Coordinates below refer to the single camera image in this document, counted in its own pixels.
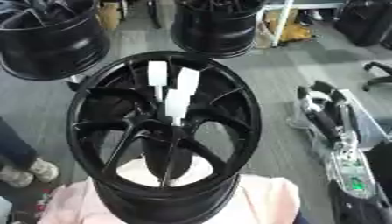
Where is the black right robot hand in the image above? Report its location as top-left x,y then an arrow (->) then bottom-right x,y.
295,80 -> 363,147

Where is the black spoked wheel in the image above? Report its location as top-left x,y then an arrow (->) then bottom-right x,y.
64,51 -> 263,224

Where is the black wheel rim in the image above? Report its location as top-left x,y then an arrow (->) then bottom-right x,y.
170,0 -> 269,59
0,0 -> 112,81

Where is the yellow cardboard box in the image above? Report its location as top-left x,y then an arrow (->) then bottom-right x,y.
276,21 -> 314,43

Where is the black bag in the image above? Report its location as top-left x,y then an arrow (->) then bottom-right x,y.
333,0 -> 392,47

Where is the pink cloth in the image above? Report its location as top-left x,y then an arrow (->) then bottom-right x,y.
35,156 -> 304,224

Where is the white table frame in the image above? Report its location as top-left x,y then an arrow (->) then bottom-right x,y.
254,0 -> 349,48

